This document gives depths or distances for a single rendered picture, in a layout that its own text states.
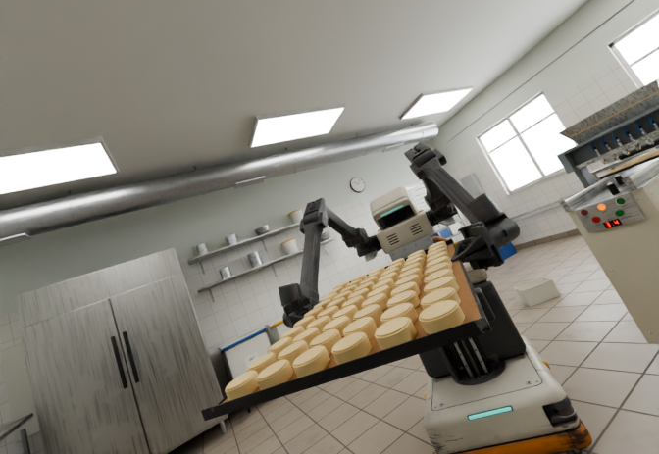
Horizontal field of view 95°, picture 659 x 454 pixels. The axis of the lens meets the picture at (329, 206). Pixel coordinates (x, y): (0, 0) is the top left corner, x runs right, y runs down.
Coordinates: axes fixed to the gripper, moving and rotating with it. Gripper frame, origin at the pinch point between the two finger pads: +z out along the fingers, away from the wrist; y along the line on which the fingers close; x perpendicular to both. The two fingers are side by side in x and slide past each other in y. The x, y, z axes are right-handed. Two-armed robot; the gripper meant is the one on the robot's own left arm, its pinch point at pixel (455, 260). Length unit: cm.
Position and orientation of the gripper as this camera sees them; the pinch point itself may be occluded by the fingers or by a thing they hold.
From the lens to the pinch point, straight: 71.0
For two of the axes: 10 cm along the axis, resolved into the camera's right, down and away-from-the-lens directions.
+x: -3.6, 3.0, 8.8
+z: -8.3, 3.2, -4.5
